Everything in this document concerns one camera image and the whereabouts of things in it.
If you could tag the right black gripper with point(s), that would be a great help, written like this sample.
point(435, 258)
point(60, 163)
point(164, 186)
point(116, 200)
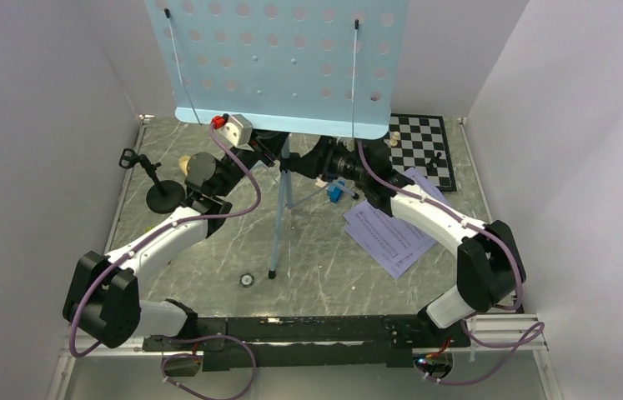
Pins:
point(319, 162)

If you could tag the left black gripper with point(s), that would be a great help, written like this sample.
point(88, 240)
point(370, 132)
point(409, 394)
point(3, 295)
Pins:
point(268, 142)

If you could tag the gold toy microphone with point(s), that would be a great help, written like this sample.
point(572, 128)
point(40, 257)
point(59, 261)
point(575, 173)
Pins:
point(183, 164)

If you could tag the light blue music stand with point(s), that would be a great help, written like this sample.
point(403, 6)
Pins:
point(309, 68)

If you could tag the sheet music page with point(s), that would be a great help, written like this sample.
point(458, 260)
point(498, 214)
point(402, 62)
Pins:
point(395, 266)
point(393, 235)

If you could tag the black microphone stand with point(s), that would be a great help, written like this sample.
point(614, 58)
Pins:
point(153, 185)

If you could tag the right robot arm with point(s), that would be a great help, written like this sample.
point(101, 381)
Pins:
point(488, 265)

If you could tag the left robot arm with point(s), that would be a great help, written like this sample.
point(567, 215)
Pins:
point(103, 298)

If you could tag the blue white block toy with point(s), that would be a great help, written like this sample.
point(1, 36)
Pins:
point(332, 189)

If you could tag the white chess piece upper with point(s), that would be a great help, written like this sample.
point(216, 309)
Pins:
point(394, 139)

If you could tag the black white chessboard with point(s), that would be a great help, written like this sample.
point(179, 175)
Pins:
point(421, 136)

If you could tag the black chess piece right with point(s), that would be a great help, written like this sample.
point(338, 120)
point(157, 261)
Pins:
point(434, 161)

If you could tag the poker chip on table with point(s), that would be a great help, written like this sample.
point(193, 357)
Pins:
point(247, 280)

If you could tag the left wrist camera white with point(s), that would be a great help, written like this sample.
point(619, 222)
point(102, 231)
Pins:
point(236, 129)

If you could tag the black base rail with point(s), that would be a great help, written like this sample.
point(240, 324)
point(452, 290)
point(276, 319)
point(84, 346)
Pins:
point(228, 342)

